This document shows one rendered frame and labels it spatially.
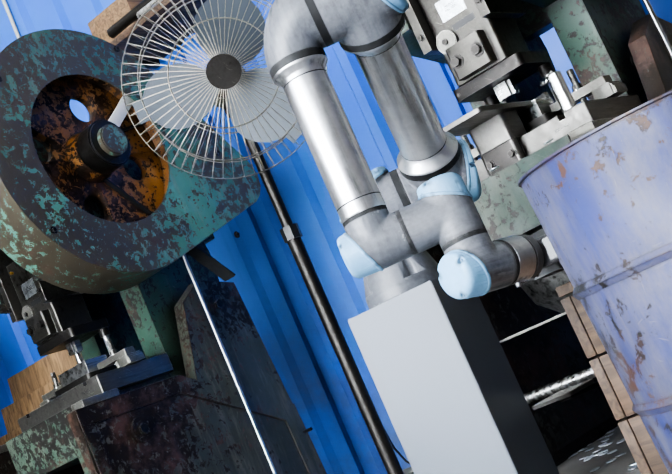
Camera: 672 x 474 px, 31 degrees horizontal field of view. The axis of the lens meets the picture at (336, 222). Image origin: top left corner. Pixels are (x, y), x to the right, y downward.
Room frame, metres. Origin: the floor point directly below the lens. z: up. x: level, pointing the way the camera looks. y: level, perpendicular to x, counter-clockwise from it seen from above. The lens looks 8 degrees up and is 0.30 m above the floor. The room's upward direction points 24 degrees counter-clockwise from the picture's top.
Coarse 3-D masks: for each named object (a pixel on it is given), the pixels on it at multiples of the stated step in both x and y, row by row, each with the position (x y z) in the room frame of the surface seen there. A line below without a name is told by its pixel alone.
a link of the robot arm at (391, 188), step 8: (376, 168) 2.20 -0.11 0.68; (384, 168) 2.22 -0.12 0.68; (376, 176) 2.19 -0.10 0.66; (384, 176) 2.20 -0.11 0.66; (392, 176) 2.19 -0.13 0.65; (384, 184) 2.19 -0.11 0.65; (392, 184) 2.18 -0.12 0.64; (400, 184) 2.18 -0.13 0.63; (384, 192) 2.18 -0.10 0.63; (392, 192) 2.18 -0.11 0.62; (400, 192) 2.18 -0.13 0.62; (384, 200) 2.18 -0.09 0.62; (392, 200) 2.18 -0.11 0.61; (400, 200) 2.18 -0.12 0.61; (408, 200) 2.18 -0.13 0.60; (392, 208) 2.18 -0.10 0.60; (400, 208) 2.18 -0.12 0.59
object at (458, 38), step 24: (432, 0) 2.82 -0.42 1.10; (456, 0) 2.78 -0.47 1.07; (432, 24) 2.83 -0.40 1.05; (456, 24) 2.80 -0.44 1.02; (480, 24) 2.77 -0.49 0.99; (504, 24) 2.80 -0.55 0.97; (456, 48) 2.78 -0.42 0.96; (480, 48) 2.74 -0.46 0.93; (504, 48) 2.76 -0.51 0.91; (456, 72) 2.80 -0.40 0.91; (480, 72) 2.80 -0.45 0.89
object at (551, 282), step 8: (560, 272) 2.73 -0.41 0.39; (528, 280) 2.79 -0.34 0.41; (536, 280) 2.78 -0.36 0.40; (544, 280) 2.76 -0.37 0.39; (552, 280) 2.75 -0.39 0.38; (560, 280) 2.74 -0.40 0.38; (568, 280) 2.73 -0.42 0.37; (528, 288) 2.82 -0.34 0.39; (536, 288) 2.80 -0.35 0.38; (544, 288) 2.78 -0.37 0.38; (552, 288) 2.76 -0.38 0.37; (536, 296) 2.82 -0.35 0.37; (544, 296) 2.79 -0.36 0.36; (552, 296) 2.78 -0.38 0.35; (568, 296) 2.77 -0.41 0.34; (544, 304) 2.84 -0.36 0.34; (552, 304) 2.82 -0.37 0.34; (560, 304) 2.80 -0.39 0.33; (560, 312) 2.87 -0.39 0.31
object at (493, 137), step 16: (480, 112) 2.59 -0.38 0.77; (496, 112) 2.67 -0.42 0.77; (512, 112) 2.73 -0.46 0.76; (448, 128) 2.63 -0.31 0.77; (464, 128) 2.69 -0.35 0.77; (480, 128) 2.73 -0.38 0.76; (496, 128) 2.71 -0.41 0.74; (512, 128) 2.70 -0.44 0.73; (480, 144) 2.74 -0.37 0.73; (496, 144) 2.72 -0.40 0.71; (512, 144) 2.70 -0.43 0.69; (496, 160) 2.73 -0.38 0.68; (512, 160) 2.71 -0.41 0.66
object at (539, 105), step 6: (534, 102) 2.78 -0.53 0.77; (540, 102) 2.80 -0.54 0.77; (546, 102) 2.82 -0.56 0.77; (552, 102) 2.85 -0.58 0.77; (528, 108) 2.79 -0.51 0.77; (534, 108) 2.79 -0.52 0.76; (540, 108) 2.79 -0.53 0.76; (546, 108) 2.81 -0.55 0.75; (522, 114) 2.81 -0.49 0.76; (528, 114) 2.80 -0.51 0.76; (534, 114) 2.79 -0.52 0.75; (540, 114) 2.78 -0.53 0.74; (522, 120) 2.81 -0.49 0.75; (528, 120) 2.80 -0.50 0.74
